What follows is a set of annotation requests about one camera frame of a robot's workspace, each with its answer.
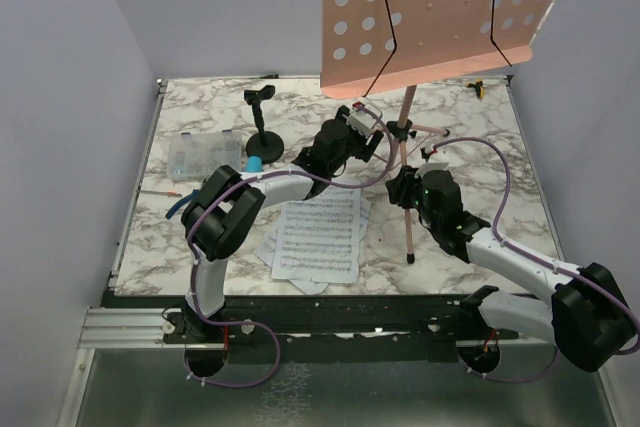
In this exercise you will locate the yellow black clamp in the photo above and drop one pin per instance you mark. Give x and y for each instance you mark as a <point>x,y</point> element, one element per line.
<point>478,88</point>

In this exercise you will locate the black microphone desk stand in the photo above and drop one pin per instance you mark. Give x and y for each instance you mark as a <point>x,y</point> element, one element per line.
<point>266,145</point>

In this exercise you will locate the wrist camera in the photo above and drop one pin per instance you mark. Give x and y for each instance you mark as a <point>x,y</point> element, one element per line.
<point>363,118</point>
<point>434,159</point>

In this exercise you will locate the pink perforated music stand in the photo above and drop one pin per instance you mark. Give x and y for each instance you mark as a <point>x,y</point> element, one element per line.
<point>373,46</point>

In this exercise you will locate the sheet music page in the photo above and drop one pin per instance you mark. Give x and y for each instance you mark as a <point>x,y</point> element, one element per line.
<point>320,247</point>
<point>317,234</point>

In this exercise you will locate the blue toy recorder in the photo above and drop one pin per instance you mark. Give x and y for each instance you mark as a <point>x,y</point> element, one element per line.
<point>254,164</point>

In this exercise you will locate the clear plastic parts box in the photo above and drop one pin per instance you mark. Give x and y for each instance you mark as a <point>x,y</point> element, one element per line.
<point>196,156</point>

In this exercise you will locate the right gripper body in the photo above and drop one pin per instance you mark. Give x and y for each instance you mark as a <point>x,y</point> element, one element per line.
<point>408,190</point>

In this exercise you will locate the red tipped thin rod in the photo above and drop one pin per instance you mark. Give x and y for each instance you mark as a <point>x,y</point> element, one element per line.
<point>170,194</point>

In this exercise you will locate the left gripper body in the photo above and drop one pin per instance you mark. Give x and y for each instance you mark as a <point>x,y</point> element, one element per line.
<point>358,145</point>

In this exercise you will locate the aluminium rail bracket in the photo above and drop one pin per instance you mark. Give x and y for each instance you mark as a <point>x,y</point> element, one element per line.
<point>108,328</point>

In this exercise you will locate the blue handled pliers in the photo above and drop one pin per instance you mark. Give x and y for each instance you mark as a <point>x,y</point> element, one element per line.
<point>181,203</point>

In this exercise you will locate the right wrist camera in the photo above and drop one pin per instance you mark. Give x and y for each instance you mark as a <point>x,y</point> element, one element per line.
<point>434,159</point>

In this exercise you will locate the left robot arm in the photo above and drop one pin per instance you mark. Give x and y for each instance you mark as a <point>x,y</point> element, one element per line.
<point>218,220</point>

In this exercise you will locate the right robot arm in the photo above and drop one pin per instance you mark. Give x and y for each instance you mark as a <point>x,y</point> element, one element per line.
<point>579,310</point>

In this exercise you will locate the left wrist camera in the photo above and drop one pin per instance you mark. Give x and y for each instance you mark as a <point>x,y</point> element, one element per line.
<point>363,118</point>

